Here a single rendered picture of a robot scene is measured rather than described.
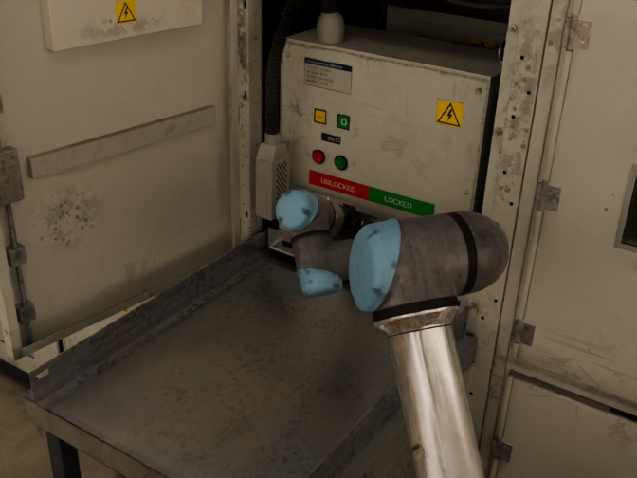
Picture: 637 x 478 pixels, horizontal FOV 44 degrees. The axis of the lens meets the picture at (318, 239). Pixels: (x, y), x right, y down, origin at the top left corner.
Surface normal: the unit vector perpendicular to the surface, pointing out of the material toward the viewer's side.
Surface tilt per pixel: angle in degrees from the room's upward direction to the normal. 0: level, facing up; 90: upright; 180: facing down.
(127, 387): 0
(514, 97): 90
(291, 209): 60
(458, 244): 45
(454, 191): 90
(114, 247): 90
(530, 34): 90
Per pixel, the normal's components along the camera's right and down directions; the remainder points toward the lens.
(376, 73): -0.55, 0.37
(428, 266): 0.36, -0.22
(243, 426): 0.04, -0.89
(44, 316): 0.75, 0.33
